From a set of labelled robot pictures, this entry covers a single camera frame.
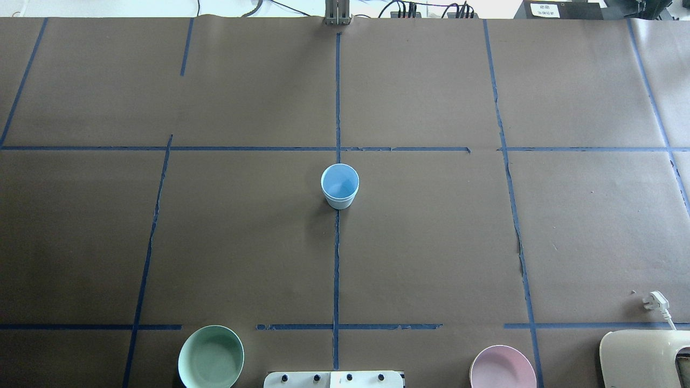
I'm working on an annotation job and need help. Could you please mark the light blue cup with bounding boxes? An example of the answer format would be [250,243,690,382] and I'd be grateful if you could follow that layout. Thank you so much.
[320,164,360,210]

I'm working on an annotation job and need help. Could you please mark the green bowl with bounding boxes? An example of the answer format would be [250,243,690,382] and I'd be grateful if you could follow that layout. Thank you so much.
[177,325,245,387]

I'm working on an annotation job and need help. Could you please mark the pink bowl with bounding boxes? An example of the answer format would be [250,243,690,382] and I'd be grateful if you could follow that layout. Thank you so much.
[468,345,537,387]

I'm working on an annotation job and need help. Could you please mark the black power supply box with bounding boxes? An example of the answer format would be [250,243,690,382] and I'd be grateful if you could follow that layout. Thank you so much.
[513,1,604,20]

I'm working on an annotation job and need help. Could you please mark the cream toaster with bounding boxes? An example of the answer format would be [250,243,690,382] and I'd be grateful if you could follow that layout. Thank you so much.
[599,329,689,387]

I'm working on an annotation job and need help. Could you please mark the aluminium frame post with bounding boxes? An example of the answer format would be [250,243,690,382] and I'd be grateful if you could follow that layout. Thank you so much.
[325,0,351,25]

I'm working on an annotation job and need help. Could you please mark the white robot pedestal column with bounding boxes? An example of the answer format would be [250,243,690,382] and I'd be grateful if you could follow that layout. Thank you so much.
[263,370,406,387]

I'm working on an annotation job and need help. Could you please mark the white toaster power cord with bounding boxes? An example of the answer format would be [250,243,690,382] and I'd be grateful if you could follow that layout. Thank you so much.
[642,290,678,330]

